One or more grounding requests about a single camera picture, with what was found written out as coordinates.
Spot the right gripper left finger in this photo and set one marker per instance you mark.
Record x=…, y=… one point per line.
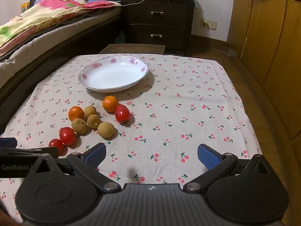
x=85, y=165

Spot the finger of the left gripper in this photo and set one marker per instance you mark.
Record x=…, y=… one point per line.
x=53, y=151
x=10, y=142

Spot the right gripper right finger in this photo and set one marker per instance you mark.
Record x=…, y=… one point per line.
x=218, y=166

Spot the red cherry tomato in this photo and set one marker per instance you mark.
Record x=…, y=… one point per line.
x=67, y=136
x=58, y=144

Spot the large brown longan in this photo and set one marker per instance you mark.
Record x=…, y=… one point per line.
x=106, y=129

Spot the orange tangerine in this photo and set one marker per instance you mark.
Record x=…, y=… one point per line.
x=75, y=112
x=110, y=103

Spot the oval red tomato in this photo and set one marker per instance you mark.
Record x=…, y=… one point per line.
x=122, y=114

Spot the cherry print tablecloth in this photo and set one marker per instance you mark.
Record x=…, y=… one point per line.
x=180, y=104

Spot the white floral plate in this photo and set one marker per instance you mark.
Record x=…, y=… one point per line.
x=109, y=74

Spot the grey bed mattress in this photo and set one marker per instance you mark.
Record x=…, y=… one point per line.
x=25, y=54

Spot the wooden low table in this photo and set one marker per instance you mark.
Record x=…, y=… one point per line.
x=133, y=48

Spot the colourful floral quilt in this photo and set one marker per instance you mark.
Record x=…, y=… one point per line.
x=44, y=14

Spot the wooden wardrobe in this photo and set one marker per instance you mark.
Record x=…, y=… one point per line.
x=265, y=35

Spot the dark wooden nightstand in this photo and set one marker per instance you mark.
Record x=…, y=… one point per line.
x=161, y=22

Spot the dark wooden bed frame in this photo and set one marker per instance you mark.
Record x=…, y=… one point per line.
x=88, y=41

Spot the wall power socket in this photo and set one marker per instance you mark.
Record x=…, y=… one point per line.
x=207, y=24

